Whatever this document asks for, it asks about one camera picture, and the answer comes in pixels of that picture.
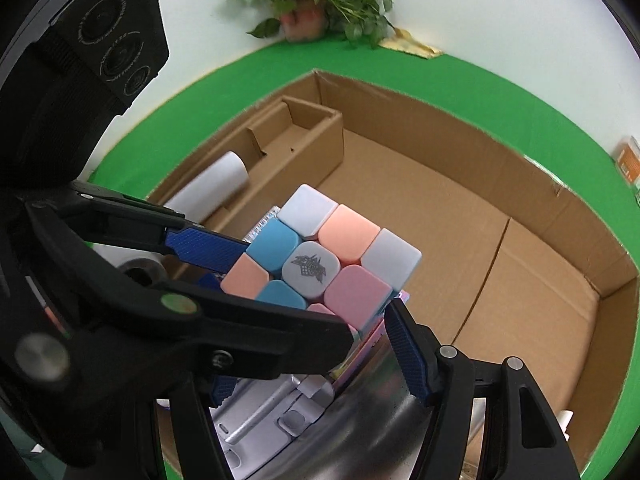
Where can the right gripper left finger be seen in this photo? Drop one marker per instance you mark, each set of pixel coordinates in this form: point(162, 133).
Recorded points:
point(188, 440)

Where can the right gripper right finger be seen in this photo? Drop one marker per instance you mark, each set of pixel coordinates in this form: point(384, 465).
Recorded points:
point(522, 438)

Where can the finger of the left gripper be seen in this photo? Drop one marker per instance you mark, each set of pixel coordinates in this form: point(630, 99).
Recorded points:
point(215, 333)
point(131, 233)

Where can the white phone stand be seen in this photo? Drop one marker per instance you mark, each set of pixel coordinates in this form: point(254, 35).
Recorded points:
point(262, 417)

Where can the pastel rubik's cube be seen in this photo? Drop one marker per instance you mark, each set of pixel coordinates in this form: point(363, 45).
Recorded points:
point(350, 236)

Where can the white tube in box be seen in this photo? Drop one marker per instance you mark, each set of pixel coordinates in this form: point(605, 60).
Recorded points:
point(564, 418)

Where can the colourful patterned book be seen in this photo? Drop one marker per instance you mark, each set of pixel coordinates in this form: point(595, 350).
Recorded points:
point(279, 267)

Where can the silver cylinder speaker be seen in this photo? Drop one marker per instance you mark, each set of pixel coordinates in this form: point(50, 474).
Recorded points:
point(373, 430)

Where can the cardboard box tray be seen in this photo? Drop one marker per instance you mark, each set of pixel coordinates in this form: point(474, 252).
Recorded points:
point(514, 261)

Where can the orange small box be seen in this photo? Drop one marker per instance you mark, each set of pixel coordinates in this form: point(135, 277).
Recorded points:
point(627, 160)

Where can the green table mat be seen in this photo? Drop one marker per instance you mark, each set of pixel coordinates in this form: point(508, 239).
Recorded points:
point(505, 112)

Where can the yellow paper scrap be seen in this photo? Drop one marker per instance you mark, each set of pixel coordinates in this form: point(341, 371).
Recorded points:
point(402, 41)

